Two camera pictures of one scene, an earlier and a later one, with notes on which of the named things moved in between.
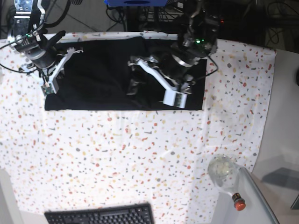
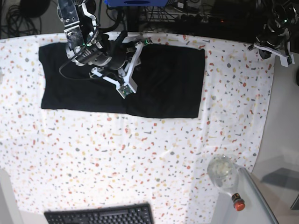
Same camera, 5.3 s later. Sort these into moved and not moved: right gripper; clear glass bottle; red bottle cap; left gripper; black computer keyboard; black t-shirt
Moved: left gripper; black t-shirt; right gripper
Not moved: clear glass bottle; red bottle cap; black computer keyboard
